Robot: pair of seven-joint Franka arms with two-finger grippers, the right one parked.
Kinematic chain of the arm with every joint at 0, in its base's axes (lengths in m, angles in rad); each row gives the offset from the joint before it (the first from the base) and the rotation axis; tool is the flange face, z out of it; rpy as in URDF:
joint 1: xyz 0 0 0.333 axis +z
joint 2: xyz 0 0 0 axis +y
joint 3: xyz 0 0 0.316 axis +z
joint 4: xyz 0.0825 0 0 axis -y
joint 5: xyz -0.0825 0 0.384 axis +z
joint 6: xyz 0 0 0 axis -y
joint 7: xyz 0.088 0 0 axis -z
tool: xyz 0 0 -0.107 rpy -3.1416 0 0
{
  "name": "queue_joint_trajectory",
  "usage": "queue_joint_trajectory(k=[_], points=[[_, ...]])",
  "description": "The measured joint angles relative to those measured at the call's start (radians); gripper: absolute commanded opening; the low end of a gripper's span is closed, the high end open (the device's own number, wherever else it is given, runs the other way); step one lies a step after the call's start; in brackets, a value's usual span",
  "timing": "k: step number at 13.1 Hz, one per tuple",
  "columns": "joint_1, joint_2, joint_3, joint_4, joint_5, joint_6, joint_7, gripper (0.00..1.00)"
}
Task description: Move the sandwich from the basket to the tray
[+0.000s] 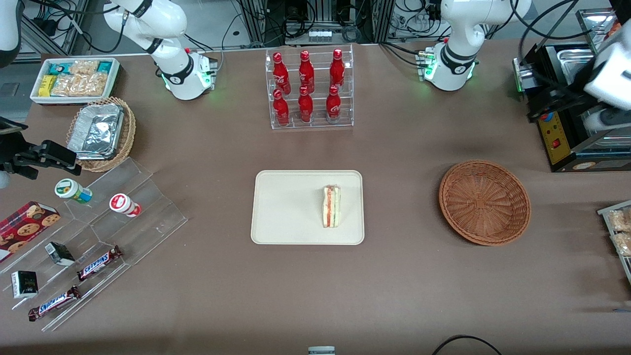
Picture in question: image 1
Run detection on snickers chocolate bar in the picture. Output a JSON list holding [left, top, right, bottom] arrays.
[[76, 245, 124, 282], [28, 285, 82, 322]]

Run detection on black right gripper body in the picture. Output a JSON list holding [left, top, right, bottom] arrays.
[[0, 117, 44, 180]]

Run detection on white rectangular bin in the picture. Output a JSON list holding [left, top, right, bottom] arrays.
[[31, 57, 121, 106]]

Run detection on triangular sandwich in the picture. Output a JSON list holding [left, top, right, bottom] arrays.
[[322, 185, 342, 229]]

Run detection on brown round wicker basket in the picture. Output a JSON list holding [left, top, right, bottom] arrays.
[[439, 159, 531, 247]]

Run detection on red-lidded yogurt cup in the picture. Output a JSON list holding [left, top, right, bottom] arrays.
[[109, 193, 142, 218]]

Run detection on green-lidded yogurt cup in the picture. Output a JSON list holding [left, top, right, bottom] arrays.
[[54, 178, 93, 205]]

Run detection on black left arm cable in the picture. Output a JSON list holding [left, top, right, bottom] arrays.
[[510, 0, 592, 94]]

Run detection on black sandwich press appliance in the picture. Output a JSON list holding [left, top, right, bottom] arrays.
[[512, 7, 631, 173]]

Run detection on metal tray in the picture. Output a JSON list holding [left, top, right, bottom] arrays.
[[597, 199, 631, 287]]

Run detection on red cookie box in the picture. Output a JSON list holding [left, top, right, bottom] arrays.
[[0, 201, 61, 264]]

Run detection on cream rectangular tray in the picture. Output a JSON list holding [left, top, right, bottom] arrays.
[[250, 170, 365, 246]]

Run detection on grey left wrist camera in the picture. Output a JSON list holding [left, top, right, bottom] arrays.
[[586, 107, 631, 133]]

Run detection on black cable on table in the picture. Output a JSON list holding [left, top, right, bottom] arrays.
[[432, 335, 502, 355]]

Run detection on red cola bottle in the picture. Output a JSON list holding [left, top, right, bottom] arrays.
[[299, 50, 316, 93], [326, 85, 342, 123], [273, 53, 291, 95], [273, 89, 291, 127], [329, 49, 346, 90], [298, 86, 315, 124]]

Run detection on tan wicker basket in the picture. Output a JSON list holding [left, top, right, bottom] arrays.
[[66, 97, 137, 173]]

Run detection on clear beige cracker pack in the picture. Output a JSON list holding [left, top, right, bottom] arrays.
[[78, 72, 108, 97], [69, 60, 100, 75], [51, 74, 82, 97]]

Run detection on clear acrylic step stand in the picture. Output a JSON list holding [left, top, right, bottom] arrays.
[[63, 157, 188, 268], [0, 217, 131, 332]]

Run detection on clear acrylic bottle rack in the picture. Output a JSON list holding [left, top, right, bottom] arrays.
[[265, 44, 354, 130]]

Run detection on small black white box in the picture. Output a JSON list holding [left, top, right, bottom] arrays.
[[11, 270, 39, 300], [44, 241, 76, 267]]

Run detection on foil-lidded aluminium container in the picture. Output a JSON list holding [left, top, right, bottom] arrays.
[[67, 117, 122, 161]]

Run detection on clear bagged pastry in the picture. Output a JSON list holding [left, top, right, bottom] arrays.
[[608, 209, 631, 233], [611, 232, 631, 257]]

